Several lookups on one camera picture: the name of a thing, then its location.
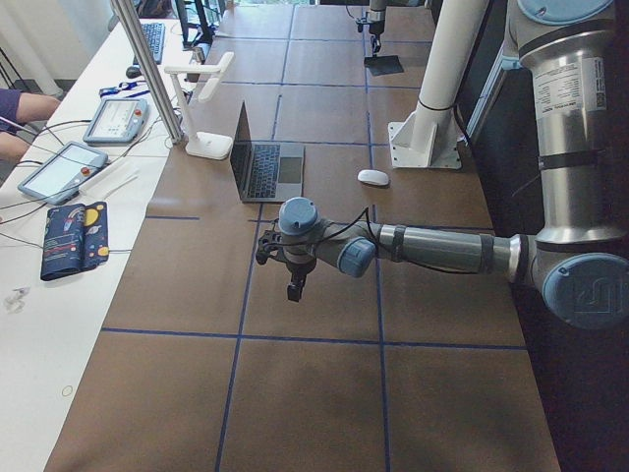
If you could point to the near teach pendant tablet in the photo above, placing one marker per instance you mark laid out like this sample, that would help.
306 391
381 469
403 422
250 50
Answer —
58 179

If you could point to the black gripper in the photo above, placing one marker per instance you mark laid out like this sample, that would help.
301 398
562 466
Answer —
374 29
297 268

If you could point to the far teach pendant tablet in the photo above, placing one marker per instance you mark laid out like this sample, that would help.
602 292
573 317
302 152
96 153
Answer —
117 121

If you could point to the black keyboard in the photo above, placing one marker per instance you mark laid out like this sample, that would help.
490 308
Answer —
154 34

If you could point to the black monitor stand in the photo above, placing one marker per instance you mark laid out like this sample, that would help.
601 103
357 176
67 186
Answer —
198 21

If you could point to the white desk lamp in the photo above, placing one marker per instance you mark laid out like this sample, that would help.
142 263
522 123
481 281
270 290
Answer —
202 144

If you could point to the aluminium frame post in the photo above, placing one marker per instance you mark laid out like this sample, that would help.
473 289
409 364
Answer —
127 16

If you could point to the black desk mouse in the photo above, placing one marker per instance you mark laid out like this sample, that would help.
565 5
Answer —
133 72

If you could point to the white computer mouse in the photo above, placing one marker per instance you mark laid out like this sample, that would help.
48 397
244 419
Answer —
373 177

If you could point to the dark blue space pencil case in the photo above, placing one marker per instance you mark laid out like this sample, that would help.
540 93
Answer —
75 240

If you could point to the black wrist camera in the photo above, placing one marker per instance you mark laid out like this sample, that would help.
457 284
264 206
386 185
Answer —
269 246

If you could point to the grey laptop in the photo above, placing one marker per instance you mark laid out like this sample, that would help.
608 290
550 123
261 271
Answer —
265 172

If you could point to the black mouse pad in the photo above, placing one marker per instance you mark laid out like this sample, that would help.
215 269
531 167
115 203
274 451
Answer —
383 65

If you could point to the person forearm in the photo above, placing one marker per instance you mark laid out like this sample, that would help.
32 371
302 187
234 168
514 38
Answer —
17 108

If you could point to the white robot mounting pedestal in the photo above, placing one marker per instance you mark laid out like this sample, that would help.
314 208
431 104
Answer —
428 137

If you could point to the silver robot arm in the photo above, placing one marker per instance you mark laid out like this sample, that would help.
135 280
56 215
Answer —
376 5
573 261

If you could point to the teach pendant tablet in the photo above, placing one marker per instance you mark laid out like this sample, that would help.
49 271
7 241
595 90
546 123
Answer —
117 121
58 179

